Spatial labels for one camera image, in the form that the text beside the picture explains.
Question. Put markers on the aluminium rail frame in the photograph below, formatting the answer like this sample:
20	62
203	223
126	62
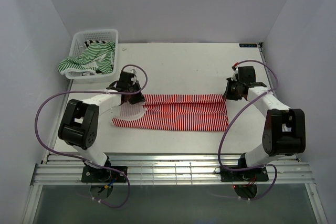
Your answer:
161	157

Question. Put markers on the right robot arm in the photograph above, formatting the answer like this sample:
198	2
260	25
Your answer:
284	133

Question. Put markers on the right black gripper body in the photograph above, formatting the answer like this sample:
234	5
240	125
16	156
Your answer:
232	90

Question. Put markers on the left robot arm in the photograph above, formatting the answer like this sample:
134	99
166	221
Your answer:
79	124

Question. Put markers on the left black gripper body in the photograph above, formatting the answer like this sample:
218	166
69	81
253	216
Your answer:
135	98

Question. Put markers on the red striped tank top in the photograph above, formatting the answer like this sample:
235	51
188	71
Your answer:
175	112

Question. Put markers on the blue table label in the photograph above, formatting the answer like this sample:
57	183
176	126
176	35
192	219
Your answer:
248	45

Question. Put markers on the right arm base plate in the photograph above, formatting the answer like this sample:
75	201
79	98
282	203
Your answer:
252	175

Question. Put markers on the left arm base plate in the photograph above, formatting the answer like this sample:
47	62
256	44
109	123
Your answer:
99	175

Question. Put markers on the black white striped tank top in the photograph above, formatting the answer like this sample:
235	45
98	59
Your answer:
87	43

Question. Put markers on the green striped tank top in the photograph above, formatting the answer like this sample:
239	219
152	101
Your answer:
94	60

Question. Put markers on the white plastic basket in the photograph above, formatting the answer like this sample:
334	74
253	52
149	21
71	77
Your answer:
77	47

